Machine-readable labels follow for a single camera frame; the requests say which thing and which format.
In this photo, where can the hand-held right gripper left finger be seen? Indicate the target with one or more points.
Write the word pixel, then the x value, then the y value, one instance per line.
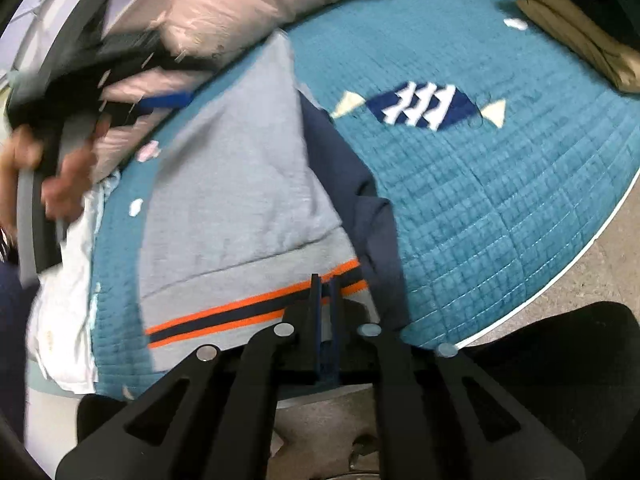
pixel 315 320

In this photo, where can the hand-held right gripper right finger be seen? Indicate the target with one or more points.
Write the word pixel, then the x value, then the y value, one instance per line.
pixel 336 330

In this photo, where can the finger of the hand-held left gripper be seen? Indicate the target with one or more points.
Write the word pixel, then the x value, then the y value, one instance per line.
pixel 175 60
pixel 170 100

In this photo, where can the grey navy orange-striped sweater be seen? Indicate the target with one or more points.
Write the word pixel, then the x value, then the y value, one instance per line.
pixel 240 185

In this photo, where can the person's left hand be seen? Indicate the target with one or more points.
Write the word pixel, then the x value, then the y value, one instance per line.
pixel 65 190

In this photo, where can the pink puffy quilt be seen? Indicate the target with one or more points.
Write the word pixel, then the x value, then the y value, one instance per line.
pixel 240 0

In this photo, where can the white printed cloth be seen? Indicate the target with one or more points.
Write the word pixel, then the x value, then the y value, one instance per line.
pixel 60 285

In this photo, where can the teal quilted round mat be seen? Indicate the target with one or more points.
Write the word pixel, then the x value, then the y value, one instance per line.
pixel 500 185

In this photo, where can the black fabric item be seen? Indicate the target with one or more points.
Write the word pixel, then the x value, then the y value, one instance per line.
pixel 575 360

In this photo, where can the person's dark trouser leg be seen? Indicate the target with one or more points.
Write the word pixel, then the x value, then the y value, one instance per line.
pixel 10 335

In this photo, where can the tan folded cloth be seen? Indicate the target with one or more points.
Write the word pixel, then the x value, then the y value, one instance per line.
pixel 565 25

